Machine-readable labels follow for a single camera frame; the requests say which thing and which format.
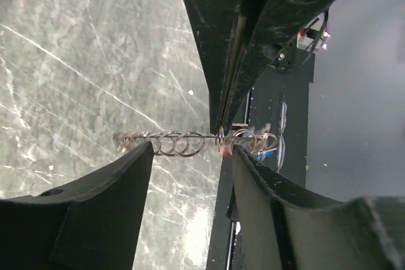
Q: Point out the large silver toothed keyring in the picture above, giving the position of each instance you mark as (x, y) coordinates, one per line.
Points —
(188, 144)

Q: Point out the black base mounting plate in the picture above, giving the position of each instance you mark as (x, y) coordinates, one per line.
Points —
(283, 101)

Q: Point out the blue tag key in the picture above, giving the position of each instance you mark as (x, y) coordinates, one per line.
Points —
(262, 156)

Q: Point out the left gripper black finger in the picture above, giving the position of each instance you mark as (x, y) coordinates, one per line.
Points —
(264, 29)
(285, 226)

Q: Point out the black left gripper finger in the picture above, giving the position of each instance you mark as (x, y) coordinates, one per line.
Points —
(214, 24)
(92, 222)

